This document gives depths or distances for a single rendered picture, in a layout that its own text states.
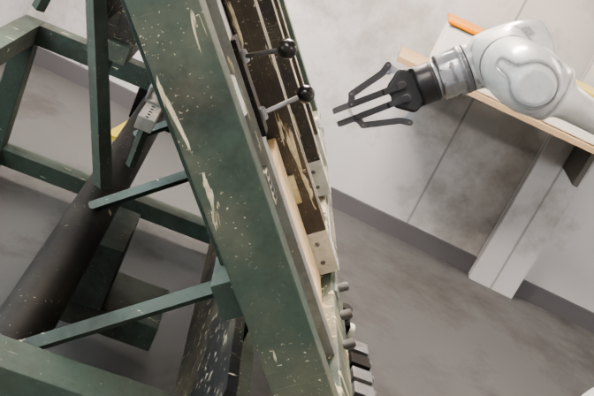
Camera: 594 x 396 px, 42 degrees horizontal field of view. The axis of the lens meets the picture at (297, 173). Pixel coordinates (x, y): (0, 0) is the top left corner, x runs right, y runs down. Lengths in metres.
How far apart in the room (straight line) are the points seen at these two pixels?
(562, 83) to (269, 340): 0.67
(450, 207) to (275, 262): 3.74
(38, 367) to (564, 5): 3.88
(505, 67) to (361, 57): 3.58
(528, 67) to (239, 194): 0.51
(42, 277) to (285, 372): 0.72
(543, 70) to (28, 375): 1.05
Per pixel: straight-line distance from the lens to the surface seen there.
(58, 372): 1.58
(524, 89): 1.24
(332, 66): 4.85
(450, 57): 1.43
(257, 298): 1.38
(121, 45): 2.81
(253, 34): 1.83
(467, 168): 4.95
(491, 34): 1.42
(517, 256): 5.05
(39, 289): 1.89
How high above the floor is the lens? 1.78
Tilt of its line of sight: 19 degrees down
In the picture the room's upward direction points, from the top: 25 degrees clockwise
